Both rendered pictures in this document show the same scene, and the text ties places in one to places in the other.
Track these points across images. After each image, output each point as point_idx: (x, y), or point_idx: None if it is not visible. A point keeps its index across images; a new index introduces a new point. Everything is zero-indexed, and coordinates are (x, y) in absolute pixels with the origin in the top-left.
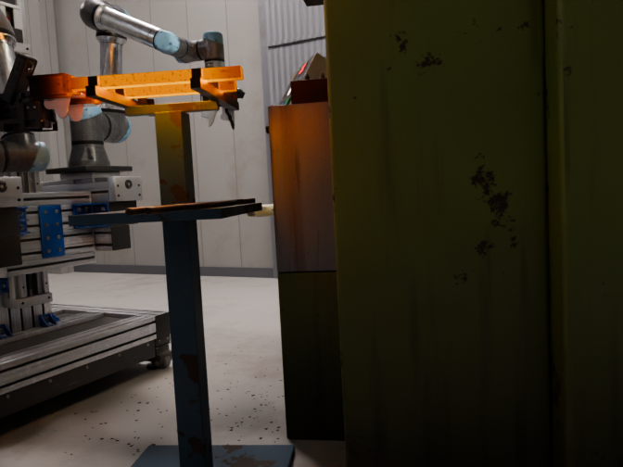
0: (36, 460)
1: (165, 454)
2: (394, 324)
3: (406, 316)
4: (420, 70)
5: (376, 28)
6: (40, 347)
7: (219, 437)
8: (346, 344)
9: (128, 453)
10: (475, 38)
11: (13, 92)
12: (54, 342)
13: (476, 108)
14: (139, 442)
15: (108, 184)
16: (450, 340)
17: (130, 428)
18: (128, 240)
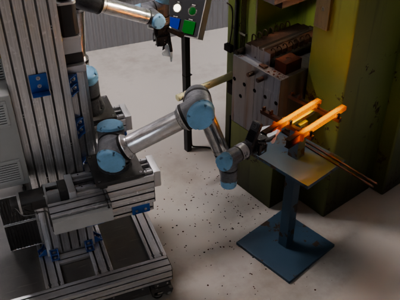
0: (203, 275)
1: (251, 241)
2: (345, 159)
3: (349, 155)
4: (369, 75)
5: (361, 65)
6: (147, 231)
7: (245, 222)
8: (332, 172)
9: (230, 250)
10: (384, 60)
11: (256, 141)
12: (141, 224)
13: (379, 83)
14: (222, 243)
15: (127, 121)
16: (357, 157)
17: (202, 240)
18: None
